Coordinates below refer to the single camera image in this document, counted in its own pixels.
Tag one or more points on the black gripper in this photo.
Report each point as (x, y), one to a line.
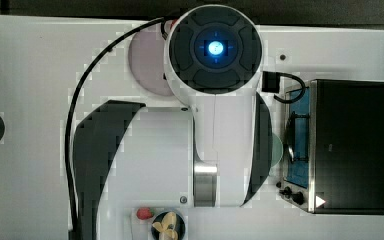
(271, 82)

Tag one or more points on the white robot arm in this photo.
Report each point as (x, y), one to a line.
(138, 164)

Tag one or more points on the light green cup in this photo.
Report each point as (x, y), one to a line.
(277, 150)

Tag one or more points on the black toaster oven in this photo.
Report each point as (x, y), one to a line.
(333, 160)

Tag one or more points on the red ketchup bottle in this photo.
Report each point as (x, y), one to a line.
(173, 23)

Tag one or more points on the purple round plate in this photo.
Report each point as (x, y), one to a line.
(145, 56)

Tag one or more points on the yellow banana toy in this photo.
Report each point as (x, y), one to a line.
(166, 227)

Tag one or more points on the dark bowl with banana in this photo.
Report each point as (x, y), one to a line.
(180, 226)

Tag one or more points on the red strawberry toy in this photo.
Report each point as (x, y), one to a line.
(144, 213)

